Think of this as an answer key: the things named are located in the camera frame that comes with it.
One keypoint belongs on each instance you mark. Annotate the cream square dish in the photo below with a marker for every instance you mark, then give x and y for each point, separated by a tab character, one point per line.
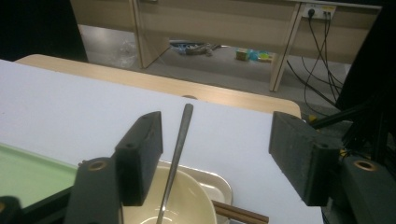
219	186

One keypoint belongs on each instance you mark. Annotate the clear plastic bag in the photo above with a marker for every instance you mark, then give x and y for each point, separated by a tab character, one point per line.
126	54

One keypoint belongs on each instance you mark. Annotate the blue grey floor clutter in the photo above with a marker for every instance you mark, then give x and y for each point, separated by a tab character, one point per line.
196	49

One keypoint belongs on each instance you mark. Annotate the metal spoon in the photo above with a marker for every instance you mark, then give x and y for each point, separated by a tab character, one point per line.
179	146

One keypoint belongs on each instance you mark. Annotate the small colourful floor boxes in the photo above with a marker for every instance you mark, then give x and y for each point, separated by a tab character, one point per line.
243	54

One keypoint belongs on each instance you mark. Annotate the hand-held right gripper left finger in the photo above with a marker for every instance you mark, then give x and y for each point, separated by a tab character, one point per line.
138	161

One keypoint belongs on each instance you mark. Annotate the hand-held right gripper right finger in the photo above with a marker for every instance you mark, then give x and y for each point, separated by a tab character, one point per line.
302	155

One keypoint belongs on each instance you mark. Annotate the brown wooden chopstick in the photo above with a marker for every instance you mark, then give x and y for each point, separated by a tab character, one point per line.
243	212
236	218

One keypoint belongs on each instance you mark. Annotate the green plastic tray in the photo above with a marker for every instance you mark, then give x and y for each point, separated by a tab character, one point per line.
28	174

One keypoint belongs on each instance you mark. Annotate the cream ceramic bowl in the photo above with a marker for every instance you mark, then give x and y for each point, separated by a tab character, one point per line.
190	202

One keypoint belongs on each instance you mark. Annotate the white power strip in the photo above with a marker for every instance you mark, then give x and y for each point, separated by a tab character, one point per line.
319	11

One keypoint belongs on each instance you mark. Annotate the white table cover board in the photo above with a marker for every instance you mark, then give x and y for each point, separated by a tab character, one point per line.
77	105

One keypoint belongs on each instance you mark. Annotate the black curtain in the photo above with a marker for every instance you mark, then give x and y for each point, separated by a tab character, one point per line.
373	46
37	28

